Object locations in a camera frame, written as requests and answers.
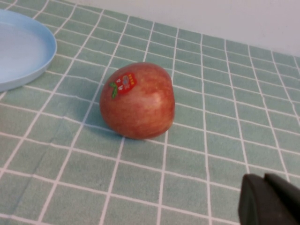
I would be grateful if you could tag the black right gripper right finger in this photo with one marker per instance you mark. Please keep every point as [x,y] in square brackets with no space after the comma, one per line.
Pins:
[283,189]

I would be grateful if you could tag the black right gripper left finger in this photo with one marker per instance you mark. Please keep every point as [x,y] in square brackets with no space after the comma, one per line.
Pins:
[257,204]

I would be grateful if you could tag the light blue round plate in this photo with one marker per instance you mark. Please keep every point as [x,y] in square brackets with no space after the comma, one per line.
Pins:
[21,51]

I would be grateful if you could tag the green checked tablecloth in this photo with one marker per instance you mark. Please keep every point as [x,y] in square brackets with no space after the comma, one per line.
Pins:
[164,187]

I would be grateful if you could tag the red apple with sticker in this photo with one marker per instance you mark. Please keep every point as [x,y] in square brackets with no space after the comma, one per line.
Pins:
[140,110]

